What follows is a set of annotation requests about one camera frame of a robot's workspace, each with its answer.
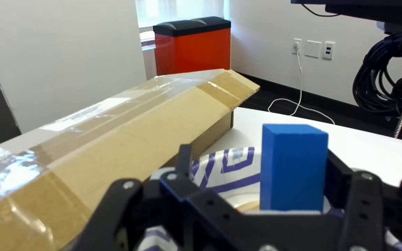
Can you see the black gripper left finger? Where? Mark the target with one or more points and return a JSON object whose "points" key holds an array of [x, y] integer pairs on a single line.
{"points": [[130, 206]]}

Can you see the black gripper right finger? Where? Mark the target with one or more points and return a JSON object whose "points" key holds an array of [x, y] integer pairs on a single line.
{"points": [[372, 208]]}

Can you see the blue block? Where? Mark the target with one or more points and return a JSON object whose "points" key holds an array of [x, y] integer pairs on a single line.
{"points": [[292, 167]]}

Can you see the orange black bin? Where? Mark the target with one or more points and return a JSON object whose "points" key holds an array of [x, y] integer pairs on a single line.
{"points": [[191, 44]]}

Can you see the white wall outlets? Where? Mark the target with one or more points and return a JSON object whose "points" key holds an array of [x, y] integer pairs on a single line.
{"points": [[313, 49]]}

